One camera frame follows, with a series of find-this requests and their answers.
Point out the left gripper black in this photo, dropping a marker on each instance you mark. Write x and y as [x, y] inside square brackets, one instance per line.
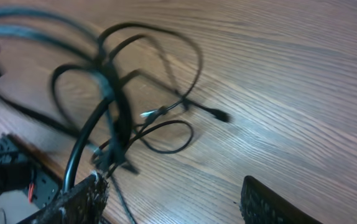
[21, 170]

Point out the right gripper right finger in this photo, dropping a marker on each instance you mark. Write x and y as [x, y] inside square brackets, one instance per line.
[261, 205]

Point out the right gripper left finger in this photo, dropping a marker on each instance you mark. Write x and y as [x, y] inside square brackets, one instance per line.
[83, 204]

